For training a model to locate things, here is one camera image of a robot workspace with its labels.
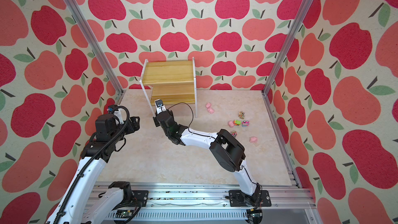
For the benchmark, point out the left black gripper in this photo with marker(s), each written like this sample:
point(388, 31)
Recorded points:
point(136, 125)

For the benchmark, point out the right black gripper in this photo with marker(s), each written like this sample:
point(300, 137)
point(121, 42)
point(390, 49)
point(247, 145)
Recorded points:
point(170, 114)

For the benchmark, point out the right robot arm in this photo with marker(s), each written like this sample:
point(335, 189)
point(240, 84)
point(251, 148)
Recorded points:
point(226, 149)

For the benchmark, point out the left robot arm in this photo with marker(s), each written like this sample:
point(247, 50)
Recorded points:
point(110, 129)

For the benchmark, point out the two-tier wooden shelf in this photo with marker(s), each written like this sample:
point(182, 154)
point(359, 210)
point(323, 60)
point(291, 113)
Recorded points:
point(171, 81)

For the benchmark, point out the green orange toy truck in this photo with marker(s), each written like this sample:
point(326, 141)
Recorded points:
point(237, 122)

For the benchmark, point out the brown toy block car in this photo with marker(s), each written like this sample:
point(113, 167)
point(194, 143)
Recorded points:
point(241, 115)

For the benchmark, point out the pink green toy car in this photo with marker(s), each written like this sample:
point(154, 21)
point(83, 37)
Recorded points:
point(245, 123)

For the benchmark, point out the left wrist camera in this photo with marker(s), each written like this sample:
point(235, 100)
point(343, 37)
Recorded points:
point(113, 109)

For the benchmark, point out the left aluminium frame post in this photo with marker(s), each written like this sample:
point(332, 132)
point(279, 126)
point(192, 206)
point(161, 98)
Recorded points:
point(95, 47)

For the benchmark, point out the aluminium frame post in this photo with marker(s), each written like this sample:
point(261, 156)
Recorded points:
point(296, 24)
point(95, 47)

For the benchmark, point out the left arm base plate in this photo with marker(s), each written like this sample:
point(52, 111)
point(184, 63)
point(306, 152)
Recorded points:
point(136, 197)

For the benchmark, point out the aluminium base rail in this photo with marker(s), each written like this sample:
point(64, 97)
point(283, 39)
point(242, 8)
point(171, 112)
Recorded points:
point(190, 203)

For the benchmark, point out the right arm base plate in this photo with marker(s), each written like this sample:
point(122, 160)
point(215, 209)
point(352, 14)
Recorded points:
point(240, 199)

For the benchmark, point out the right aluminium frame post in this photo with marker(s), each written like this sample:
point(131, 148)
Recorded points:
point(296, 24)

